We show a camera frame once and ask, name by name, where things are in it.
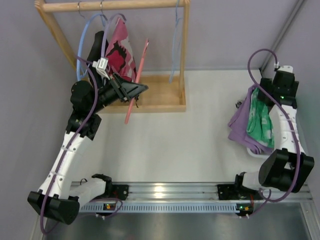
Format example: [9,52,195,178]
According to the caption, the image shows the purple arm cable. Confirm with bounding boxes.
[39,55,123,236]
[247,48,303,219]

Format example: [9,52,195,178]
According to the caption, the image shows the light blue plastic hanger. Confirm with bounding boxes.
[75,12,108,79]

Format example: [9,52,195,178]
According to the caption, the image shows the wooden clothes rack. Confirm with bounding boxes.
[34,0,190,113]

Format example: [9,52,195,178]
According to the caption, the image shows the green white trousers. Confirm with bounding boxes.
[246,88,275,149]

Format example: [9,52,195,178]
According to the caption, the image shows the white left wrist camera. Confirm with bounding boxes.
[92,57,110,79]

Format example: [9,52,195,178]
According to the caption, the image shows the perforated cable duct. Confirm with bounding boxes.
[79,202,240,214]

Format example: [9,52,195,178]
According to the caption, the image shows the purple cloth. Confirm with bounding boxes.
[228,85,274,154]

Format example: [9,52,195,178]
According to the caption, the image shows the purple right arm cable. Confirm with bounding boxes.
[247,48,303,219]

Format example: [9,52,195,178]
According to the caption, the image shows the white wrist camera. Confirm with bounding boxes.
[274,62,294,74]
[92,57,110,79]

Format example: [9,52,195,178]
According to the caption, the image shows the light blue wire hanger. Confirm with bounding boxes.
[168,0,183,84]

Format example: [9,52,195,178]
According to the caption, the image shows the white laundry basket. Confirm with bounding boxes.
[235,100,269,160]

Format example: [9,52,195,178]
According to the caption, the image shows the pink plastic hanger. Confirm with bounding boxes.
[124,38,150,125]

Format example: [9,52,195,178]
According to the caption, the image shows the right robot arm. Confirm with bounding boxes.
[236,65,315,193]

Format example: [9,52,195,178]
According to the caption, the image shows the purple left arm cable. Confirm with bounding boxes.
[39,55,123,236]

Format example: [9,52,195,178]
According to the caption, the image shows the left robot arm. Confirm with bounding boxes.
[27,73,149,225]

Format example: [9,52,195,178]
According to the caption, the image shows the black garment on hanger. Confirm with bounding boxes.
[87,30,104,62]

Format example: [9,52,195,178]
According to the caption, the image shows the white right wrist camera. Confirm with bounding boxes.
[274,62,294,74]

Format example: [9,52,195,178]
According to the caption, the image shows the aluminium mounting rail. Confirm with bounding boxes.
[69,181,313,201]

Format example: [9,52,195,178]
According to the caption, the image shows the lilac plastic hanger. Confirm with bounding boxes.
[100,12,127,58]

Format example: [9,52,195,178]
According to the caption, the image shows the pink patterned garment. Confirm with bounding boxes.
[105,17,137,82]

